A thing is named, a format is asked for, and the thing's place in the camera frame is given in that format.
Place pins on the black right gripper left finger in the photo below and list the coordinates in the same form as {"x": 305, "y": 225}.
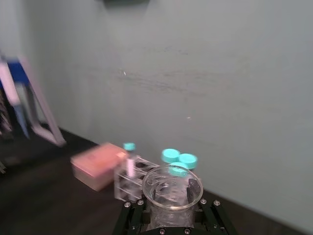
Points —
{"x": 127, "y": 215}

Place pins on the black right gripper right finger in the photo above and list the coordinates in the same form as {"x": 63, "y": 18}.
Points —
{"x": 215, "y": 218}

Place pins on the clear glass beaker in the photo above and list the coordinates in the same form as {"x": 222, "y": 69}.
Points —
{"x": 168, "y": 213}

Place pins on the clear plastic tube rack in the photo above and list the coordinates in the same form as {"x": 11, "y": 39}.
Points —
{"x": 127, "y": 186}

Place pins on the small tube with teal cap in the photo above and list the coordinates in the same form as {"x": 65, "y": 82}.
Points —
{"x": 130, "y": 161}

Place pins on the pink plastic box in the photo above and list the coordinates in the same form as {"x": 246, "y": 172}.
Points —
{"x": 94, "y": 164}

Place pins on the bottle with teal cap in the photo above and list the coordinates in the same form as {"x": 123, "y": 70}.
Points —
{"x": 170, "y": 155}
{"x": 178, "y": 169}
{"x": 188, "y": 160}

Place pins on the black table cloth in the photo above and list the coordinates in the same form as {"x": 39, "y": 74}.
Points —
{"x": 61, "y": 208}

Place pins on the white pipette stand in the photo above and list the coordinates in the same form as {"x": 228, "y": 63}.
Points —
{"x": 46, "y": 117}

